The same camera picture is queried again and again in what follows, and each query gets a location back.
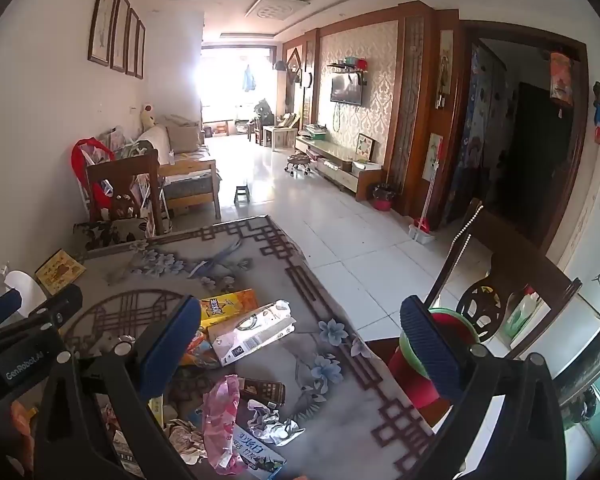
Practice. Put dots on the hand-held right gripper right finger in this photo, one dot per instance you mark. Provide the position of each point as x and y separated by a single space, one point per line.
430 350

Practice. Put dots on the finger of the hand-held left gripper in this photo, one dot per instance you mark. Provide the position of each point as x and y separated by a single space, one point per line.
2 305
60 305

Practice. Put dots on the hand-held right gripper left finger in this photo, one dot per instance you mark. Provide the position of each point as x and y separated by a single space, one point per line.
167 345

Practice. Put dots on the red bin with green rim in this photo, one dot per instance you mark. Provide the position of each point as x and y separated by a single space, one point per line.
410 385

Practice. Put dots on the yellow drink carton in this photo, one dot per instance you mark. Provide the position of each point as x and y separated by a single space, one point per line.
230 305

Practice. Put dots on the pink plastic wrapper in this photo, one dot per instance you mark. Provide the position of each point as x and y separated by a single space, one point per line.
220 420

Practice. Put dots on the dark cigarette box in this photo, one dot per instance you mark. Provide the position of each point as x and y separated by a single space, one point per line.
265 390

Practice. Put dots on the foil wrapper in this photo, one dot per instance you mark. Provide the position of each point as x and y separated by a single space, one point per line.
275 430

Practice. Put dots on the orange snack packet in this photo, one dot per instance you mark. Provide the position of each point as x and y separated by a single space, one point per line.
200 352

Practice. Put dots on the orange plastic wrapper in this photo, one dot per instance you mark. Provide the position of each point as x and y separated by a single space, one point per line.
22 420

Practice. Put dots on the white paper carton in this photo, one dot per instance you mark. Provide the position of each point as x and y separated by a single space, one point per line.
250 332

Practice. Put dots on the floral seat cushion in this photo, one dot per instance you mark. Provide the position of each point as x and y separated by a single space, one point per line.
105 232

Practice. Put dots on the crumpled white paper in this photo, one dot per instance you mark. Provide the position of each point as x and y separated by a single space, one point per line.
185 440

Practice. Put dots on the green detergent bottle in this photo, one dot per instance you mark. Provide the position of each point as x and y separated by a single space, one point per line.
522 315

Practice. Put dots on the white mop with dustpan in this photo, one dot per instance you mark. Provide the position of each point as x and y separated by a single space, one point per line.
422 232

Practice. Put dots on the dark wooden carved chair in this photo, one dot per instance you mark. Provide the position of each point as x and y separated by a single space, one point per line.
520 265

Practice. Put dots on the grey printed tablecloth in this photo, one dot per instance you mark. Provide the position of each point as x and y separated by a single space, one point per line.
300 400

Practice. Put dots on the blue packet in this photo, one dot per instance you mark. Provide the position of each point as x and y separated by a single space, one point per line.
260 452

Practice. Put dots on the red bag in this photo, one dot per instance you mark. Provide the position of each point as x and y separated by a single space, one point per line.
80 160

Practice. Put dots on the brown wooden chair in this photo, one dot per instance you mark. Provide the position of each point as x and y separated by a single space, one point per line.
125 170

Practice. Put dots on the red waste bin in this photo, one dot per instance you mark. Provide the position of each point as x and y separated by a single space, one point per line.
382 203

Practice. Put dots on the small black stool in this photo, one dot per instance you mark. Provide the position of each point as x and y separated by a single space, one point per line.
241 192

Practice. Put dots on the white plush toy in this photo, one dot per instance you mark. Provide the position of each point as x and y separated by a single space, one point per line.
147 117

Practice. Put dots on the low television cabinet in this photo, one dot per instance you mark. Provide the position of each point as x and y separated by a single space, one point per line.
335 160

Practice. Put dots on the small framed picture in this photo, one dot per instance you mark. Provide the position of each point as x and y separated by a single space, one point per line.
365 147

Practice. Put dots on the dark entrance door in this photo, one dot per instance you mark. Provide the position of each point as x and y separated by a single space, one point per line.
535 160

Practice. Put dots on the colourful door curtain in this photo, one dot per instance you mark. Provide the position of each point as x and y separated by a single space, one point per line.
475 135

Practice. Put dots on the rolling round stool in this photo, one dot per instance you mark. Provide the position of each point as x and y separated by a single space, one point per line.
298 159

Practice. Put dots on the white side table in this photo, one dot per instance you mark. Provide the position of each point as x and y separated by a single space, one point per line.
280 137

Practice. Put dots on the hanging blue clothes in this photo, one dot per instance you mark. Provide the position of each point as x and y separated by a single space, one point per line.
250 80

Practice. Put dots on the red hanging ornament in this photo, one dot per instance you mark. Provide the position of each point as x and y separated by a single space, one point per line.
561 80

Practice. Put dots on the ceiling light panel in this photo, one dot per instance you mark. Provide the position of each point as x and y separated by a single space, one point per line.
275 9

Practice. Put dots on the wooden frame sofa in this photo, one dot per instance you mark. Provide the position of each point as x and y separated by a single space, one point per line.
190 185

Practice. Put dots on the white wall calendar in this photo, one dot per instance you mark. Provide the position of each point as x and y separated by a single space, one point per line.
432 155

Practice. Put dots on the framed wall picture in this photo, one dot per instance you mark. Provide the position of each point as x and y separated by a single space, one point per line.
140 50
132 42
120 32
102 15

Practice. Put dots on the wall television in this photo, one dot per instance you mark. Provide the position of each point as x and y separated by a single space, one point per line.
346 89

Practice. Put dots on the tall wall scroll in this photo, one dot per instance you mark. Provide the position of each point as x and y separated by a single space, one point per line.
446 65

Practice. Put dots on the wall shelf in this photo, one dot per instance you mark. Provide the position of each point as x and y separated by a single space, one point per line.
350 66

